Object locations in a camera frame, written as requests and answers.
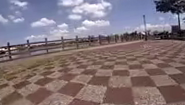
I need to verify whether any thin dark pole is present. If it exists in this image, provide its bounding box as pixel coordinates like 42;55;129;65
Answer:
142;14;150;42

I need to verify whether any brown wooden rail fence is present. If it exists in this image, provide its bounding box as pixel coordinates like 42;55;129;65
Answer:
0;25;148;64

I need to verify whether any red and grey checkered paving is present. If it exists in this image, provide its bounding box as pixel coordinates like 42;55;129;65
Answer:
0;35;185;105

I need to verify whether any dark sign board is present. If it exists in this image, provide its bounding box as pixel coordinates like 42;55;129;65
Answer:
170;24;181;35

